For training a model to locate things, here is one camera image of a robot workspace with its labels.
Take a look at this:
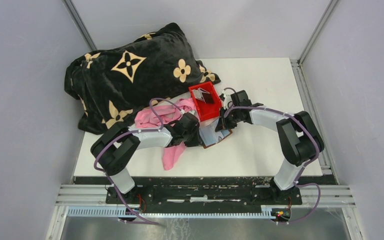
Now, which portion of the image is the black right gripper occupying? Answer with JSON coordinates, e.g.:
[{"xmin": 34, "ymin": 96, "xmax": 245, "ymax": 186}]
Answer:
[{"xmin": 215, "ymin": 107, "xmax": 240, "ymax": 132}]

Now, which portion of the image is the brown leather card holder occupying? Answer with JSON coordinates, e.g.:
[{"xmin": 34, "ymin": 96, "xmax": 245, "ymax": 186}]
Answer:
[{"xmin": 199, "ymin": 119, "xmax": 233, "ymax": 149}]

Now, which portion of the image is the red plastic bin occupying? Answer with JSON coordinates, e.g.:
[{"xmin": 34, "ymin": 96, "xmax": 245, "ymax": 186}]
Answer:
[{"xmin": 188, "ymin": 82, "xmax": 222, "ymax": 122}]

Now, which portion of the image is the stack of cards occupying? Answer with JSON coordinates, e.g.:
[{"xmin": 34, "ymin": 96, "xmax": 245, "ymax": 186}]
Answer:
[{"xmin": 192, "ymin": 87, "xmax": 215, "ymax": 104}]

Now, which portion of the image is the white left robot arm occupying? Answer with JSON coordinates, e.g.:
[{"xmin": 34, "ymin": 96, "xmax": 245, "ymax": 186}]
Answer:
[{"xmin": 90, "ymin": 112, "xmax": 202, "ymax": 204}]

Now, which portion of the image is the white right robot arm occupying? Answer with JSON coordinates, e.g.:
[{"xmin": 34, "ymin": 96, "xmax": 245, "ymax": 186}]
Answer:
[{"xmin": 216, "ymin": 90, "xmax": 325, "ymax": 204}]

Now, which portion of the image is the pink cloth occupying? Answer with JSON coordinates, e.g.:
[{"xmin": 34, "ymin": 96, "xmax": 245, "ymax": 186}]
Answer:
[{"xmin": 134, "ymin": 97, "xmax": 202, "ymax": 172}]

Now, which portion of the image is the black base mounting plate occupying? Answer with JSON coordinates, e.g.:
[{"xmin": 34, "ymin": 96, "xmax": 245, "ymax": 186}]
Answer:
[{"xmin": 122, "ymin": 176, "xmax": 303, "ymax": 214}]

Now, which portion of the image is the black floral blanket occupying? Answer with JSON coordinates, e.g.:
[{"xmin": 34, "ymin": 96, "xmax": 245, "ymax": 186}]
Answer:
[{"xmin": 64, "ymin": 22, "xmax": 221, "ymax": 135}]

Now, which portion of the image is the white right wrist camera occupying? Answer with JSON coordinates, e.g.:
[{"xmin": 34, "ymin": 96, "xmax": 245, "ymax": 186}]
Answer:
[{"xmin": 219, "ymin": 92, "xmax": 232, "ymax": 104}]

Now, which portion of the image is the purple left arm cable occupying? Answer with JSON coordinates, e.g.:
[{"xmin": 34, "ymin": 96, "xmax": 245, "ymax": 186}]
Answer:
[{"xmin": 93, "ymin": 97, "xmax": 193, "ymax": 227}]

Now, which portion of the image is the aluminium rail frame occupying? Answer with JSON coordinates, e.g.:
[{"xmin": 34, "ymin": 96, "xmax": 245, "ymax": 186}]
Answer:
[{"xmin": 46, "ymin": 184, "xmax": 364, "ymax": 240}]

